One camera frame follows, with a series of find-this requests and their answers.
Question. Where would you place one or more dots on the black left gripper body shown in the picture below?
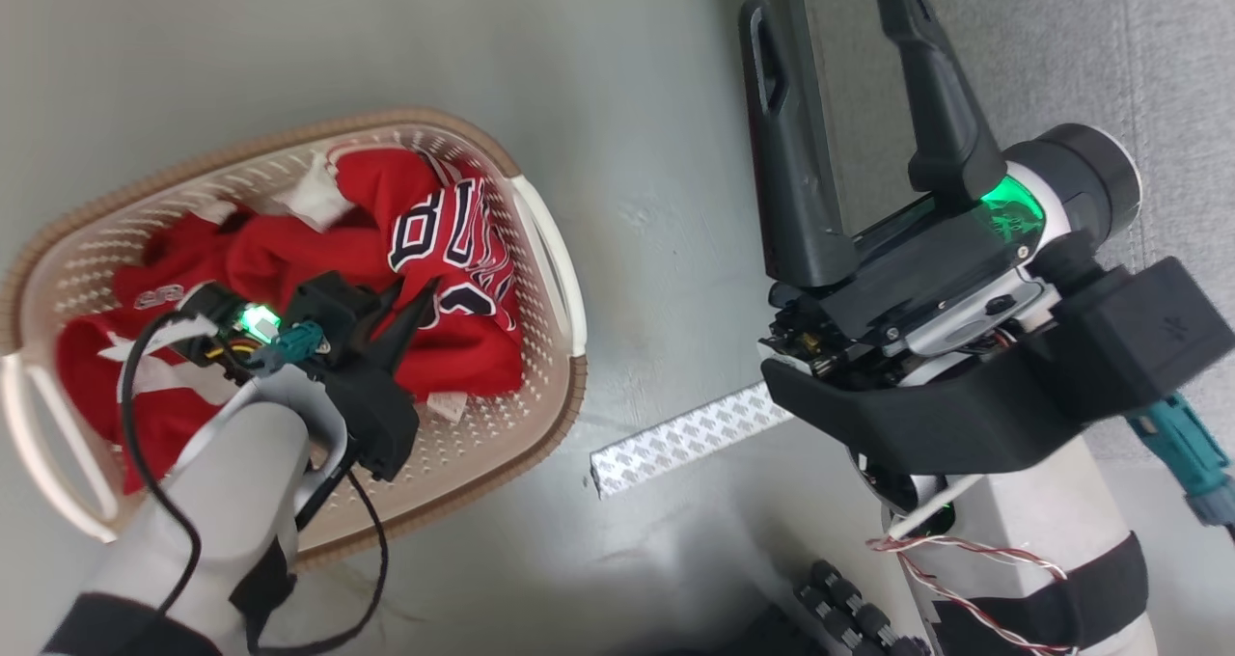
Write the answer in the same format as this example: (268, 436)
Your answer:
(217, 314)

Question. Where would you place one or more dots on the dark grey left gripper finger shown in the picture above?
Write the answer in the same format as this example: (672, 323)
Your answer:
(405, 338)
(383, 318)

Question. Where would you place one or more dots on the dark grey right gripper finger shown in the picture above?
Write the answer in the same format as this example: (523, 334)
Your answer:
(796, 183)
(941, 106)

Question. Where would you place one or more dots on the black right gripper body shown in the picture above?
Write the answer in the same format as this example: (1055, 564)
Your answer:
(926, 280)

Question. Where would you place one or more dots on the red jersey with navy lettering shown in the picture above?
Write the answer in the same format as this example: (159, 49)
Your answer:
(357, 241)

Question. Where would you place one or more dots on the red shorts with white stripe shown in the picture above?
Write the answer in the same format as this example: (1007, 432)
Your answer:
(92, 357)

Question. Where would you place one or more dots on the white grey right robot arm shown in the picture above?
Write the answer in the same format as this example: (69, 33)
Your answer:
(1042, 560)

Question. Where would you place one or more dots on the white basket with brown rim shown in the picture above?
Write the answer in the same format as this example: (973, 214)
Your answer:
(463, 463)

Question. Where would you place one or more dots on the white patterned tape strip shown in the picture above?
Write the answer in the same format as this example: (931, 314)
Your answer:
(675, 439)

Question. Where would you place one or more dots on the teal left camera connector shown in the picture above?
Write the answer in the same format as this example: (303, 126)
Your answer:
(289, 345)

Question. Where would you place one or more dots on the teal camera connector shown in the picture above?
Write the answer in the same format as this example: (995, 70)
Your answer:
(1182, 444)
(289, 345)

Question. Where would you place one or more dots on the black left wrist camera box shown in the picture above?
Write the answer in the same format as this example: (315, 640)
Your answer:
(376, 424)

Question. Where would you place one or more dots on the teal right camera connector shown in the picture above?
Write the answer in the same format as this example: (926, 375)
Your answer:
(1182, 444)

